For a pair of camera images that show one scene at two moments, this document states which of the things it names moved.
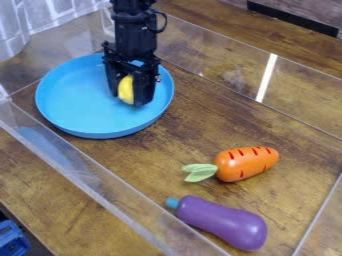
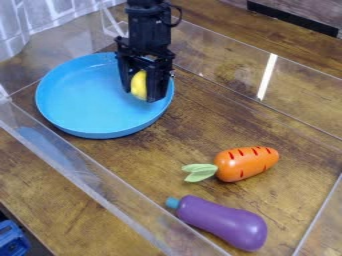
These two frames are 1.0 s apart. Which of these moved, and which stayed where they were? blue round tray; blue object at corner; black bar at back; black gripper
Moved: black gripper
Stayed: blue round tray; blue object at corner; black bar at back
